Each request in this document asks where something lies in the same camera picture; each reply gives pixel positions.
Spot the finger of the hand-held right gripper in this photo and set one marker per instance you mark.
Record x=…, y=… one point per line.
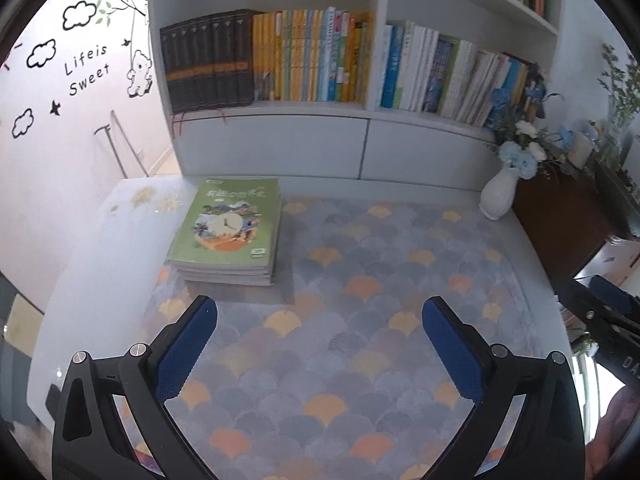
x=615, y=297
x=590, y=315

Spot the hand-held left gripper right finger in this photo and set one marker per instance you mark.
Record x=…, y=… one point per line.
x=452, y=350

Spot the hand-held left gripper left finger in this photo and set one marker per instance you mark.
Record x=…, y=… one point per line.
x=187, y=345

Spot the stack of books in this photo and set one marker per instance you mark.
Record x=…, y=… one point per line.
x=225, y=220

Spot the row of white blue books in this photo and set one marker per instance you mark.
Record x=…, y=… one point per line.
x=440, y=70

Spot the row of black hardcover books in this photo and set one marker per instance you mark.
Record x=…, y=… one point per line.
x=210, y=60

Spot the row of yellow spine books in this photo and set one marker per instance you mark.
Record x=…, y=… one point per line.
x=310, y=55

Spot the person's right hand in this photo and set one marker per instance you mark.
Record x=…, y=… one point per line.
x=620, y=425

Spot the brown wooden cabinet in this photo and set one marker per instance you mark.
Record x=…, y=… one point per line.
x=560, y=210

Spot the scale pattern table mat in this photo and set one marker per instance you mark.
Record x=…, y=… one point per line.
x=350, y=260

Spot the tan cushioned chair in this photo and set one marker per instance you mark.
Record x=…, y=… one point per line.
x=22, y=320

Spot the grey walking cane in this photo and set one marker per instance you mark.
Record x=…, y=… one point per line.
x=117, y=155

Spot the green leafy plant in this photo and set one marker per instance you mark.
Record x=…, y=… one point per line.
x=620, y=95

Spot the white bookshelf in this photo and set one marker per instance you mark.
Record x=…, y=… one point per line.
x=280, y=145

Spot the bear on swing sticker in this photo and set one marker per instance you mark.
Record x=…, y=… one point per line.
x=139, y=67

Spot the black bird wall sticker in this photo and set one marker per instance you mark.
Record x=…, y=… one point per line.
x=55, y=107

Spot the cloud wall sticker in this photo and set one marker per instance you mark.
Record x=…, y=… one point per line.
x=41, y=53
x=22, y=123
x=80, y=16

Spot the black lettering wall sticker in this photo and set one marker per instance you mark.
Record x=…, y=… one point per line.
x=75, y=67

